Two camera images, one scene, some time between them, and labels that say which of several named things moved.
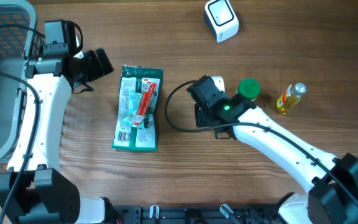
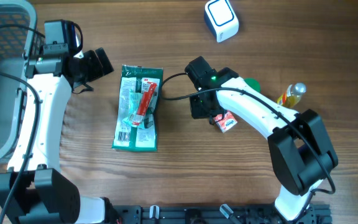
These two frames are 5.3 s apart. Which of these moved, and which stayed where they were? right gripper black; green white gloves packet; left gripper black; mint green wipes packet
Moved: right gripper black
Stayed: green white gloves packet; mint green wipes packet; left gripper black
